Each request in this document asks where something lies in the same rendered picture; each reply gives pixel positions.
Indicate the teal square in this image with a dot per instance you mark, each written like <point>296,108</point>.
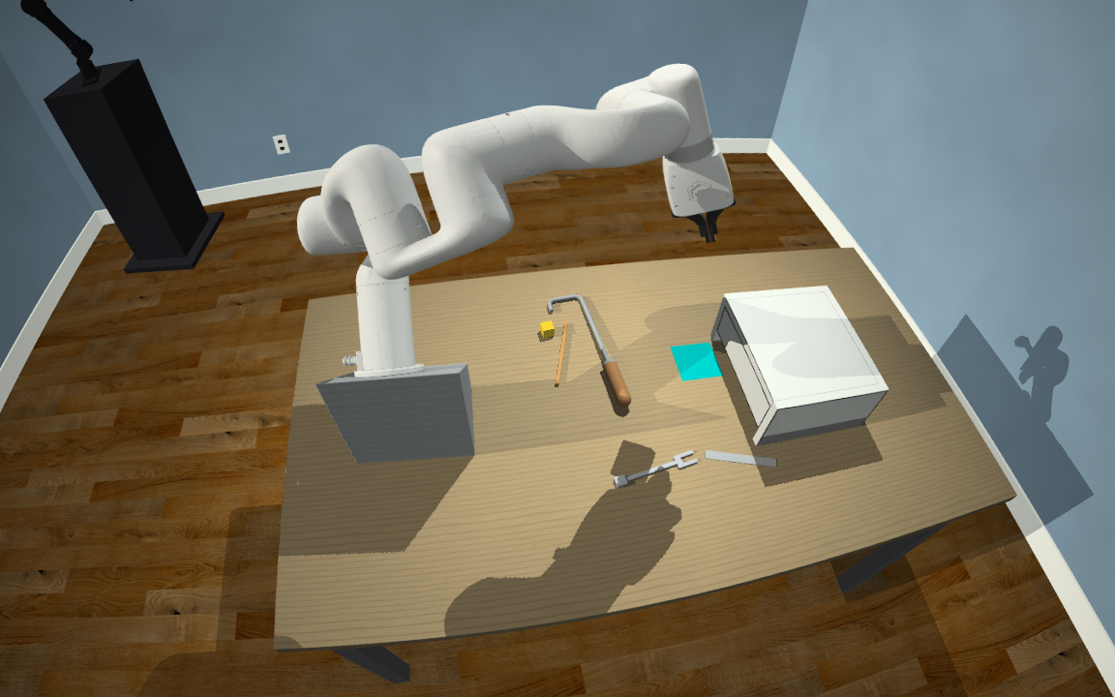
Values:
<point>696,361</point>

